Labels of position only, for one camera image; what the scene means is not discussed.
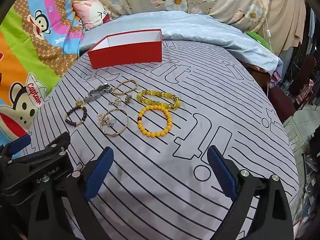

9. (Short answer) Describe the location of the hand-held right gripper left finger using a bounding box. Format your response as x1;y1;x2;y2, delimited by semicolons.
30;146;115;240

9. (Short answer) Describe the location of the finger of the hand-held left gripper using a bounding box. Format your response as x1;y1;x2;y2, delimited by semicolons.
7;131;72;168
4;134;32;159

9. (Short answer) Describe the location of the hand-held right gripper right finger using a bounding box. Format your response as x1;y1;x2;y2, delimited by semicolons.
207;145;295;240

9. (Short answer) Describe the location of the gold bangle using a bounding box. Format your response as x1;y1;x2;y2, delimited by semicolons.
100;108;129;137

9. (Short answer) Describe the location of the dark bead bracelet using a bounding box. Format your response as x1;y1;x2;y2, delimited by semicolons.
65;101;87;128

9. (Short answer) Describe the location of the yellow round bead bracelet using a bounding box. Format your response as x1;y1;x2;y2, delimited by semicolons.
137;105;172;137

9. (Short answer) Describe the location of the silver metal wristwatch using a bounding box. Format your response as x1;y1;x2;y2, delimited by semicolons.
84;83;112;103

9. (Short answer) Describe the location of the gold bead bracelet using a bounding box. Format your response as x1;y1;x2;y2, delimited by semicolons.
111;79;139;96

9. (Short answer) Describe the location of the yellow-green stone bead bracelet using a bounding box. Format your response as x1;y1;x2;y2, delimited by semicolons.
136;89;181;110

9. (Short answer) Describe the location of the red cardboard box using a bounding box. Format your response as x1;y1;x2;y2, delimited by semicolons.
87;29;163;70

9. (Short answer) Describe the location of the grey striped bedsheet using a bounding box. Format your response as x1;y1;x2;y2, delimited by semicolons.
20;39;300;240

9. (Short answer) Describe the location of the cartoon monkey blanket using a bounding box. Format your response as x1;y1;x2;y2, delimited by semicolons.
0;0;85;145

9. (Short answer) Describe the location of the dark red chair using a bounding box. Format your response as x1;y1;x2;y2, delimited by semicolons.
269;55;317;123

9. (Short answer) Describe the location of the red plaid cloth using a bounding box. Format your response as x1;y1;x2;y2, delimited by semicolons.
295;79;316;103

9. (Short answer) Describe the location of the pink cat pillow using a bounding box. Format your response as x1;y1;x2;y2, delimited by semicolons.
72;0;112;30

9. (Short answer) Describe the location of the light blue blanket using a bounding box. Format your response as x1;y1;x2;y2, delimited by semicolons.
80;11;283;77

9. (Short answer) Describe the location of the beige curtain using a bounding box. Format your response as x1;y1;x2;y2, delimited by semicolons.
257;0;308;53

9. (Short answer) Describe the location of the white cable with switch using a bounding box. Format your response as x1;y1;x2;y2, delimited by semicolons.
260;0;273;47

